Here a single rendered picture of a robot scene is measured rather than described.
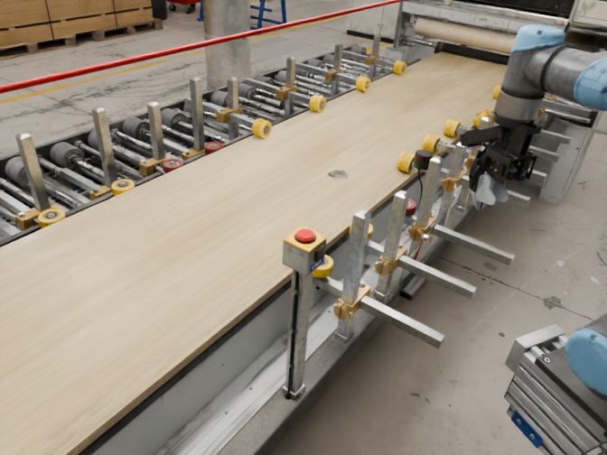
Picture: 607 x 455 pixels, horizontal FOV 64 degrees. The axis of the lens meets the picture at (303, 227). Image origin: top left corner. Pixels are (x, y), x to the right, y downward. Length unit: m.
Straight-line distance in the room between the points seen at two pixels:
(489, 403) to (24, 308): 1.90
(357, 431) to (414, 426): 0.25
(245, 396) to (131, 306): 0.42
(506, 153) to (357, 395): 1.55
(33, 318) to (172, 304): 0.34
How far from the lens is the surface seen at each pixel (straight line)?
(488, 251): 1.80
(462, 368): 2.55
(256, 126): 2.25
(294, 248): 1.03
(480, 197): 1.05
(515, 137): 0.98
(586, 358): 0.98
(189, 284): 1.42
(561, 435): 1.31
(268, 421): 1.36
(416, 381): 2.43
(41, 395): 1.25
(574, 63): 0.90
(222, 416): 1.46
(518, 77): 0.95
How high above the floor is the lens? 1.82
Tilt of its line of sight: 34 degrees down
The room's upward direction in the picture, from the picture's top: 4 degrees clockwise
